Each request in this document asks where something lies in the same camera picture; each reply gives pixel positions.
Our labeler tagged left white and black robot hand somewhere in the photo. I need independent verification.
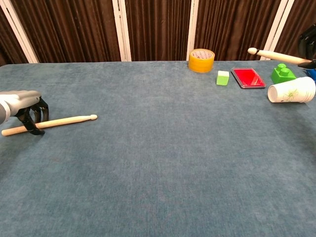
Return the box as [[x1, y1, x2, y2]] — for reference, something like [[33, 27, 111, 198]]
[[0, 90, 49, 136]]

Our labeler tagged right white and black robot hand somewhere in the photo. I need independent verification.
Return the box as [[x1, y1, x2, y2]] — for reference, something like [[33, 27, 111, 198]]
[[297, 23, 316, 70]]

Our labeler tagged wooden drumstick with black band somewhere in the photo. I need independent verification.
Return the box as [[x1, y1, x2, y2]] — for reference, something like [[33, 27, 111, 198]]
[[247, 47, 313, 65]]

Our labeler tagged plain wooden drumstick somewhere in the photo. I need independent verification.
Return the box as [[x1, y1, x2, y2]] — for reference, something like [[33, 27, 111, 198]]
[[1, 114, 98, 137]]

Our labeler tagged brown pleated curtain panel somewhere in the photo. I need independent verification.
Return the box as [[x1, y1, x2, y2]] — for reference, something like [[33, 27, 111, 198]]
[[11, 0, 121, 64], [0, 7, 30, 67], [195, 0, 282, 61], [271, 0, 316, 60], [124, 0, 192, 62]]

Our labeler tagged green toy building brick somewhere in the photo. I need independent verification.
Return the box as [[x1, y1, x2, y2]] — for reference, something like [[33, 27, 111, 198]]
[[271, 63, 297, 84]]

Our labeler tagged white paper cup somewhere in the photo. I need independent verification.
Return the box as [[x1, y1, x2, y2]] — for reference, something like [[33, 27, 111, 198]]
[[267, 76, 316, 103]]

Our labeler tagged red ink pad case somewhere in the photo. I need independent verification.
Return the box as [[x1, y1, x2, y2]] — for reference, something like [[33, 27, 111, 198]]
[[231, 67, 267, 89]]

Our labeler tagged green and white foam block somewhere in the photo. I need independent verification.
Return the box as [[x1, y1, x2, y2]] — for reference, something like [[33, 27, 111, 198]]
[[216, 70, 230, 86]]

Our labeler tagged yellow packing tape roll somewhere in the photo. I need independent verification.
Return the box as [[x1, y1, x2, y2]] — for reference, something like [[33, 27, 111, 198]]
[[188, 48, 215, 74]]

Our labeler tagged blue felt table mat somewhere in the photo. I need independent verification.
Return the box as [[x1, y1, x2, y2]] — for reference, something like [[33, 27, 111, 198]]
[[0, 59, 316, 237]]

